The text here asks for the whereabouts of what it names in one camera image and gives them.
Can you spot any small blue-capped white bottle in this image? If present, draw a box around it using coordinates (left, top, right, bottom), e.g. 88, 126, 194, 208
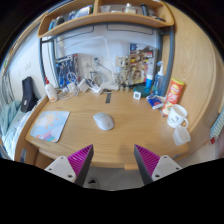
145, 73, 155, 90

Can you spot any white bottle with red cap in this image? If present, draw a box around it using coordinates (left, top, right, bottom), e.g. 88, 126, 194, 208
44, 76, 59, 103

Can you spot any blue tissue packet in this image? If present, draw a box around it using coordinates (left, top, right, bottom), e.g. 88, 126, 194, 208
146, 93, 166, 110

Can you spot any white charger block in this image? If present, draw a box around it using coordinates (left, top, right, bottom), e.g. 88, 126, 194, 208
77, 78, 90, 93

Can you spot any white mug with black drawing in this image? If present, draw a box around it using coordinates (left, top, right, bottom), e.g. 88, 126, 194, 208
166, 103, 190, 130

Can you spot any beige robot figure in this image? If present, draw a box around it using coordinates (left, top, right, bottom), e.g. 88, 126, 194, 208
116, 56, 134, 93

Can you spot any blue model kit box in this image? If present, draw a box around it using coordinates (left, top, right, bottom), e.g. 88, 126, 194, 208
54, 53, 80, 88

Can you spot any white desk lamp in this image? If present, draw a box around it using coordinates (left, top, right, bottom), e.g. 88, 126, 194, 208
58, 34, 120, 92

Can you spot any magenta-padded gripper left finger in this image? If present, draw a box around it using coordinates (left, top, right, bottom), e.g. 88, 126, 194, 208
44, 144, 95, 187

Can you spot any pale blue sun-print mouse pad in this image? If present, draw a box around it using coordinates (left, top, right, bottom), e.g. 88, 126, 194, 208
29, 110, 71, 144

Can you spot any blue checked towel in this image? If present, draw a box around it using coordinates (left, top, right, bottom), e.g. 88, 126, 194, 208
209, 108, 224, 139

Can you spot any blue spray bottle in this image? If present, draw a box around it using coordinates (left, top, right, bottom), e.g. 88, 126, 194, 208
152, 60, 168, 98

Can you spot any black bag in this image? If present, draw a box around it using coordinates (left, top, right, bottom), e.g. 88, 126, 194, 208
20, 76, 39, 113

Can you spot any colourful printed box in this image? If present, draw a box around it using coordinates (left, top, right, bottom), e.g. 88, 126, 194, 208
128, 42, 158, 86

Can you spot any teal blanket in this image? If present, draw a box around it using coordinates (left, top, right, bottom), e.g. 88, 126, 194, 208
0, 99, 22, 138

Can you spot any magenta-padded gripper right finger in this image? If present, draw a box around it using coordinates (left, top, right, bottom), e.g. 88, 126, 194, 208
133, 144, 183, 186

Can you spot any clear plastic cup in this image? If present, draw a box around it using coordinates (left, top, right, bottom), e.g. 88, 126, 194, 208
172, 126, 192, 147

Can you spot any red chips can yellow lid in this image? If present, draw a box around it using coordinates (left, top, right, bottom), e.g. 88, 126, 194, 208
161, 77, 185, 117

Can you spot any grey computer mouse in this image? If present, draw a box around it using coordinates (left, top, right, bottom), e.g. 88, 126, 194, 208
92, 111, 115, 131

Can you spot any wooden shelf unit with items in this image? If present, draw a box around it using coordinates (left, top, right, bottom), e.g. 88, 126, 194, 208
37, 0, 175, 39

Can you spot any round teal tin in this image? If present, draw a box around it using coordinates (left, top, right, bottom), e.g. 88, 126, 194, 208
133, 85, 152, 98

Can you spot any tangled white cable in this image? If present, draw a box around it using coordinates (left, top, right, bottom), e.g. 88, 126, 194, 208
57, 71, 83, 100

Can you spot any small white desk clock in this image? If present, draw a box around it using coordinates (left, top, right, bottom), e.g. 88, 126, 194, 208
132, 90, 142, 101

